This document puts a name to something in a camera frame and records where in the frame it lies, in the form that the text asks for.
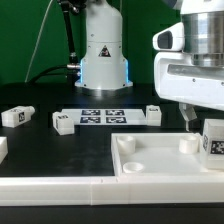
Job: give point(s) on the white square tabletop part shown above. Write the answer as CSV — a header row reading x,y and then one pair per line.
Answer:
x,y
158,154

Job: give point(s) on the white left fence wall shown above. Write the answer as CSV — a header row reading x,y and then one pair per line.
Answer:
x,y
3,148

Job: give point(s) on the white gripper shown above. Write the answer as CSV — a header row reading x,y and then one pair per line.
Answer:
x,y
178,80

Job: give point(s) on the white front fence wall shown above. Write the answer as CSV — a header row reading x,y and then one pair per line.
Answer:
x,y
111,190

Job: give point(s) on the white fence wall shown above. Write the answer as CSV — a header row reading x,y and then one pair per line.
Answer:
x,y
111,190
3,148

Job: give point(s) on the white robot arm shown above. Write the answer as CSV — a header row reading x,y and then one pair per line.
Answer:
x,y
199,34

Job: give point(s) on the white sheet with tags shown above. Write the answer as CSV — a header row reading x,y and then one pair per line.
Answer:
x,y
106,116

